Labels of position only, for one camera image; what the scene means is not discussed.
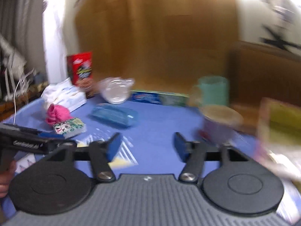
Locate Crest toothpaste box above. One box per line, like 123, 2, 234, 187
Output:
128, 90, 189, 107

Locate stack of clear plastic cups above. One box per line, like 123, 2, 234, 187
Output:
97, 77, 135, 105

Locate brown chair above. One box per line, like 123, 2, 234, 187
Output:
227, 41, 300, 135

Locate red cereal tin box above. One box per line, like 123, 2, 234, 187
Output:
67, 52, 94, 98

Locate blue glasses case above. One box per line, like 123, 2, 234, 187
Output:
89, 104, 139, 129

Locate wooden board panel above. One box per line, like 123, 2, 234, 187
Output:
74, 0, 238, 93

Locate pink knitted soft ball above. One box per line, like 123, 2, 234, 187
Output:
46, 104, 72, 125

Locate blue patterned tablecloth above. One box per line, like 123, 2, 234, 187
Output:
0, 96, 292, 219

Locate green patterned tissue pack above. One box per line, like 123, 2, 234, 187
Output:
53, 117, 86, 139

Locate white tissue pack large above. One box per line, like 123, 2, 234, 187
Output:
41, 78, 87, 112

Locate pink gold tin box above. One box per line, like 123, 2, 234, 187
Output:
255, 98, 300, 224

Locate red white paper tub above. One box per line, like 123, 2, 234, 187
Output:
199, 105, 243, 145

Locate person's left hand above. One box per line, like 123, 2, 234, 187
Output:
0, 160, 16, 199

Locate green plastic mug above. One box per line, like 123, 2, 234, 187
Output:
189, 76, 230, 107

